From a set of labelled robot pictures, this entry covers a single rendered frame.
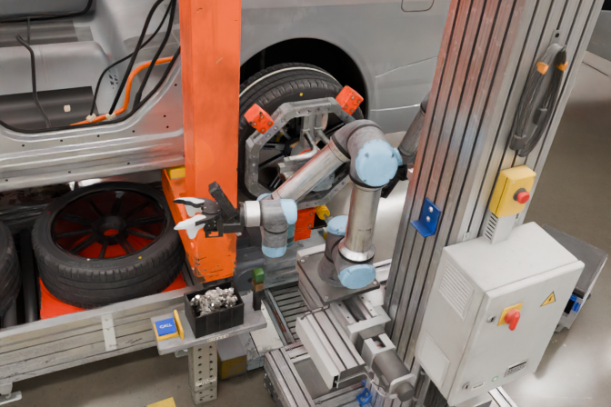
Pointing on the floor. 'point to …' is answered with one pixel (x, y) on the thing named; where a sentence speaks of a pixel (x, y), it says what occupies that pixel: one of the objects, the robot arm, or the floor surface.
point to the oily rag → (50, 190)
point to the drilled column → (203, 372)
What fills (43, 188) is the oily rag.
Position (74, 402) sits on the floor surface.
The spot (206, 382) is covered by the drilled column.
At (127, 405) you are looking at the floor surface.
